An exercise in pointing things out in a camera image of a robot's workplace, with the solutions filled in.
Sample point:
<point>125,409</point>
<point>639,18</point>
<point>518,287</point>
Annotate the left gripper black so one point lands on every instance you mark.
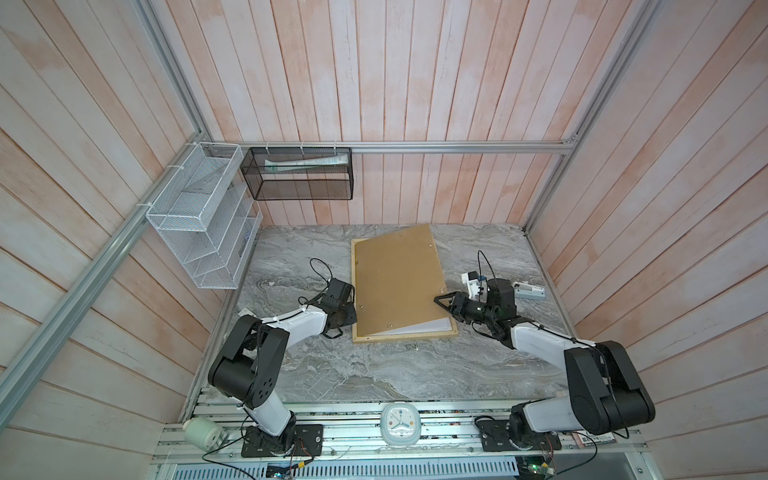
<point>348,308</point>

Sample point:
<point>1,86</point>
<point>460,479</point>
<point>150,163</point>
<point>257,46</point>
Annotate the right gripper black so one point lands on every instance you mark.
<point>457,301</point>

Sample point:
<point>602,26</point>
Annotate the autumn forest photo print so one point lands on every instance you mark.
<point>438,325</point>

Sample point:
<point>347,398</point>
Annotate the brown cardboard backing board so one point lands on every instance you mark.
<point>396,282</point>

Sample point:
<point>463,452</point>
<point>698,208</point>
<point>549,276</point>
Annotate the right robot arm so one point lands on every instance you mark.
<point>605,393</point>

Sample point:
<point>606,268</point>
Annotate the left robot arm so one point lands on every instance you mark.
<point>248,364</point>

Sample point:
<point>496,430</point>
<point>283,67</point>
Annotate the small white grey device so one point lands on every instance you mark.
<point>528,291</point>

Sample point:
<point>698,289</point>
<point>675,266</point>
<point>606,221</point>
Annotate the white desk clock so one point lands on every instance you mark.
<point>400,424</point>

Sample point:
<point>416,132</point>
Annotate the paper in black basket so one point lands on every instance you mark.
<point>334,164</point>

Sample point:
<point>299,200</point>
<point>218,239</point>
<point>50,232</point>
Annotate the pack of coloured highlighters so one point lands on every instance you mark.
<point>588,440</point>

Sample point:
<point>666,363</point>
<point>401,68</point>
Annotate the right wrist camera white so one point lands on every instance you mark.
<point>474,284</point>

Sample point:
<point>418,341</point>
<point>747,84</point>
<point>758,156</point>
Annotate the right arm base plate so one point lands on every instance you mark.
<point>505,435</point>

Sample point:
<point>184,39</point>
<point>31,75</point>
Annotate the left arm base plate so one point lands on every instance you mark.
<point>299,440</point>

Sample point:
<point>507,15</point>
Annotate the black wire mesh basket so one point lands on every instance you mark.
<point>296,186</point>

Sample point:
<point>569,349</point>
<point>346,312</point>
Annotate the white wire mesh shelf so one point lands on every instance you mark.
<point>207,217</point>

